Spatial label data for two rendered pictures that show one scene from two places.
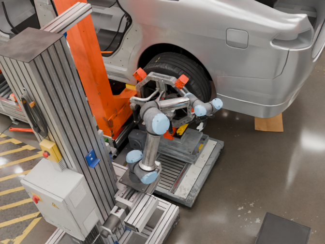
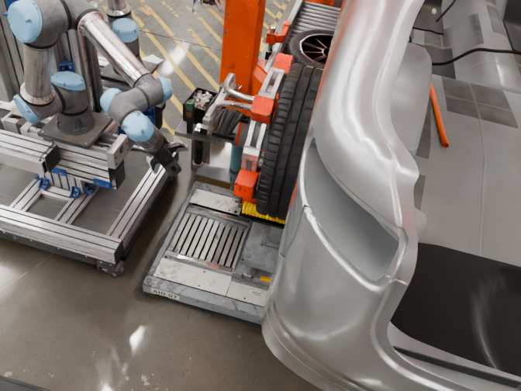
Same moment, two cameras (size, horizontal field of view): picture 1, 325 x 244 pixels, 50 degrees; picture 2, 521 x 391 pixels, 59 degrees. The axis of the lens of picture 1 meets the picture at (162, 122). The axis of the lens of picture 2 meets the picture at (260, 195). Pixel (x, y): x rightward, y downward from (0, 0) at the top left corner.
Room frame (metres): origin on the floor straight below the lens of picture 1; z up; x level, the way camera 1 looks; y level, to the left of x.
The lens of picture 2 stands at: (1.61, -1.47, 2.08)
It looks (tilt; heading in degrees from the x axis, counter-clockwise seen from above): 45 degrees down; 61
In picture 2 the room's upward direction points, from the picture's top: 10 degrees clockwise
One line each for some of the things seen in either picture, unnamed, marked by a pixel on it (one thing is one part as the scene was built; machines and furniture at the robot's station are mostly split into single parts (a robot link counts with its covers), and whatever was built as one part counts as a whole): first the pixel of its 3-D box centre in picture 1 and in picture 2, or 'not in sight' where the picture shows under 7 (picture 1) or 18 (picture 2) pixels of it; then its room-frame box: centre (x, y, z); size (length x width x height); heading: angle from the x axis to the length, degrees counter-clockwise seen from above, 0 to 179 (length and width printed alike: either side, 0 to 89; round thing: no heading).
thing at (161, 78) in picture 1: (165, 100); (263, 136); (2.34, -0.05, 0.85); 0.54 x 0.07 x 0.54; 55
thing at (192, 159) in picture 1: (180, 142); (276, 248); (2.48, -0.15, 0.13); 0.50 x 0.36 x 0.10; 55
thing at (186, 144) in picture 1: (178, 129); (281, 225); (2.48, -0.15, 0.32); 0.40 x 0.30 x 0.28; 55
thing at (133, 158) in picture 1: (135, 160); (68, 91); (1.59, 0.23, 0.98); 0.13 x 0.12 x 0.14; 29
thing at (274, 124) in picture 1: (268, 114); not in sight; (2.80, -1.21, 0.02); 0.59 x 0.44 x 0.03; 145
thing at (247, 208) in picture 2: (184, 124); (268, 213); (2.35, -0.21, 0.51); 0.29 x 0.06 x 0.06; 145
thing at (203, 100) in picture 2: not in sight; (200, 105); (2.28, 0.68, 0.51); 0.20 x 0.14 x 0.13; 51
